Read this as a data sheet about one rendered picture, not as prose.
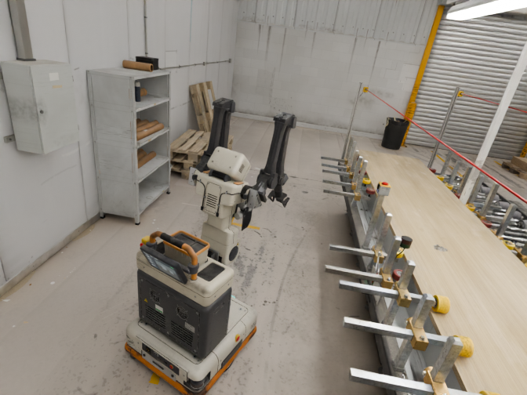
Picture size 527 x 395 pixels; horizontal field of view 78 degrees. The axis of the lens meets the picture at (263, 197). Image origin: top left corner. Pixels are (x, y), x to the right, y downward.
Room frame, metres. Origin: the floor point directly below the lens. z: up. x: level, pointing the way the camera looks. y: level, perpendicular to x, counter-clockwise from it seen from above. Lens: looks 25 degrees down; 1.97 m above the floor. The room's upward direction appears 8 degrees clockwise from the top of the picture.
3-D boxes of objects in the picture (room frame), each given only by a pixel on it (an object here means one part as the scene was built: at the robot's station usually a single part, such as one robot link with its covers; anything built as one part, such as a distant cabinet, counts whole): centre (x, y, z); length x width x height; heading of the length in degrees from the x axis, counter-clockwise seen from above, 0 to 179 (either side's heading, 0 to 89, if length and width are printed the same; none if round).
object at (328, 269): (1.55, -0.63, 0.84); 0.43 x 0.03 x 0.04; 86
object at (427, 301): (1.08, -0.73, 0.89); 0.04 x 0.04 x 0.48; 86
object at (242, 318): (1.62, 0.34, 0.16); 0.67 x 0.64 x 0.25; 153
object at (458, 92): (4.05, -2.06, 1.25); 0.15 x 0.08 x 1.10; 176
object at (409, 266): (1.33, -0.74, 0.89); 0.04 x 0.04 x 0.48; 86
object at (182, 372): (1.32, 0.46, 0.23); 0.41 x 0.02 x 0.08; 63
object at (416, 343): (1.06, -0.72, 0.95); 0.14 x 0.06 x 0.05; 176
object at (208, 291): (1.53, 0.38, 0.59); 0.55 x 0.34 x 0.83; 63
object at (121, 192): (3.51, 1.50, 0.78); 0.90 x 0.45 x 1.55; 176
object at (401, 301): (1.31, -0.74, 0.95); 0.14 x 0.06 x 0.05; 176
